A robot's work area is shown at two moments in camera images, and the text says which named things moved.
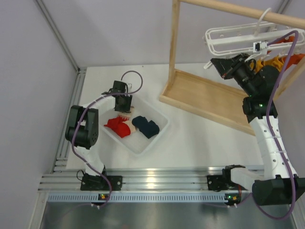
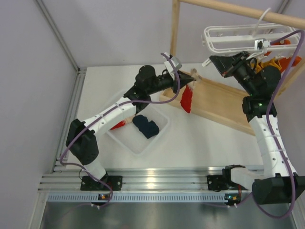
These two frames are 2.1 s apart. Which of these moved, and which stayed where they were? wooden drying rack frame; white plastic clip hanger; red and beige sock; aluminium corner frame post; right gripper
Moved: red and beige sock
Stayed: white plastic clip hanger; aluminium corner frame post; wooden drying rack frame; right gripper
